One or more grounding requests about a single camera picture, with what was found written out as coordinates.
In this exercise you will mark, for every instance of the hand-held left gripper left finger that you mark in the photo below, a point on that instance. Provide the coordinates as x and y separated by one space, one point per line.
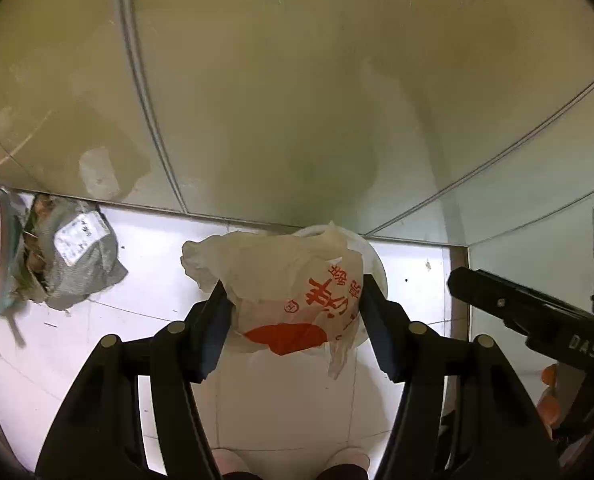
212 332

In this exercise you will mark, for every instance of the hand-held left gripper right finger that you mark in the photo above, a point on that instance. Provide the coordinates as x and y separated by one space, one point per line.
382 330

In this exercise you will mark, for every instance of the white floor bowl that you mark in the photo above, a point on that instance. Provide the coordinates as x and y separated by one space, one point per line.
377 280

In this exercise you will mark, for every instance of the white plastic bag orange print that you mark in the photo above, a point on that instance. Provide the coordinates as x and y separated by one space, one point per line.
287 285

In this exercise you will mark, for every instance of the person's right foot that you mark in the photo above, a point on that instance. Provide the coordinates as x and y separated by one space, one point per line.
347 462

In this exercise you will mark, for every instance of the grey plastic bag with label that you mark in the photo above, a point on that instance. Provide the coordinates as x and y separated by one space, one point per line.
72 255

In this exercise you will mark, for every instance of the teal bucket pink rim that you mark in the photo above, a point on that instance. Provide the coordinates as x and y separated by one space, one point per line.
4 250

